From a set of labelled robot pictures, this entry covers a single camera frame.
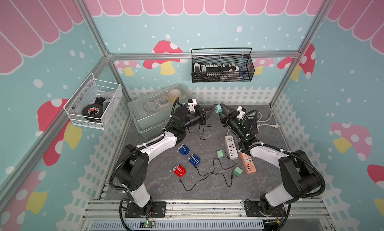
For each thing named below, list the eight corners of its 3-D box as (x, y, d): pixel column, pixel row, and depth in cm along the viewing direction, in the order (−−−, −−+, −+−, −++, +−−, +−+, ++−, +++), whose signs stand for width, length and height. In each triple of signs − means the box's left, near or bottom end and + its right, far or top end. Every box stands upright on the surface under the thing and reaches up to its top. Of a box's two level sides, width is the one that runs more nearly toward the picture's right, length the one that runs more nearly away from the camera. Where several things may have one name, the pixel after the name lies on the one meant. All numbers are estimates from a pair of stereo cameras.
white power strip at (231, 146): (229, 159, 93) (230, 157, 91) (224, 138, 103) (224, 135, 101) (238, 158, 94) (239, 156, 91) (231, 137, 104) (232, 134, 101)
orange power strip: (247, 174, 87) (248, 172, 85) (240, 154, 95) (241, 152, 93) (256, 173, 88) (257, 171, 85) (248, 153, 96) (249, 151, 93)
